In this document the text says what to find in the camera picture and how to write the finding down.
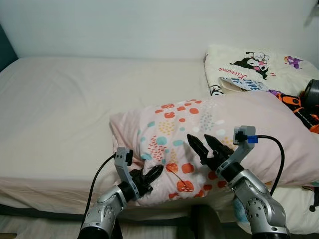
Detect bed with white sheet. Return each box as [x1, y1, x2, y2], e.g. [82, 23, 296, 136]
[0, 56, 319, 236]

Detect dark bed frame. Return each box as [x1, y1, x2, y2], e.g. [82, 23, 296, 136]
[0, 203, 235, 239]

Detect pink patterned pillow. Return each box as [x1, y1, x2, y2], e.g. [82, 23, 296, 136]
[109, 92, 319, 207]

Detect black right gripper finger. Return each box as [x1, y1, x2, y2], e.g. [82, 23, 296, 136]
[187, 134, 210, 164]
[204, 134, 229, 159]

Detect dark teal headboard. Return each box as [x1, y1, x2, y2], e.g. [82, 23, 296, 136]
[0, 24, 19, 73]

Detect cream cartoon print blanket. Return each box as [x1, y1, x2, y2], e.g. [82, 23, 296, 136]
[204, 44, 319, 98]

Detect orange and black toy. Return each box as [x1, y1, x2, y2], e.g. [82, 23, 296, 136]
[269, 90, 319, 134]

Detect dark grey cylinder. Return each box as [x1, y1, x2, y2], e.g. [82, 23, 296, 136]
[300, 79, 319, 114]

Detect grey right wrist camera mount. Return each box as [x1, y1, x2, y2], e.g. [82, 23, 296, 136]
[227, 125, 259, 168]

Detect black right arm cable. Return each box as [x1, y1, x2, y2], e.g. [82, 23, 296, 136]
[255, 134, 286, 196]

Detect black charger cable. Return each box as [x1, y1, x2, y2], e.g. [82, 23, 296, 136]
[302, 182, 319, 213]

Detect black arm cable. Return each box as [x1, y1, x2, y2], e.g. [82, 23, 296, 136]
[255, 134, 286, 196]
[85, 153, 118, 218]

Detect light blue cloth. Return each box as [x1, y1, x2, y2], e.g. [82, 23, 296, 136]
[233, 198, 250, 223]

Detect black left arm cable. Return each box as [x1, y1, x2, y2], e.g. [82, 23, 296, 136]
[85, 153, 118, 218]

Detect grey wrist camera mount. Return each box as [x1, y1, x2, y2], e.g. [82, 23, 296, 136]
[227, 125, 259, 168]
[114, 147, 142, 201]

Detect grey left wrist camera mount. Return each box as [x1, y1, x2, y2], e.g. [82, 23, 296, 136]
[114, 147, 142, 201]

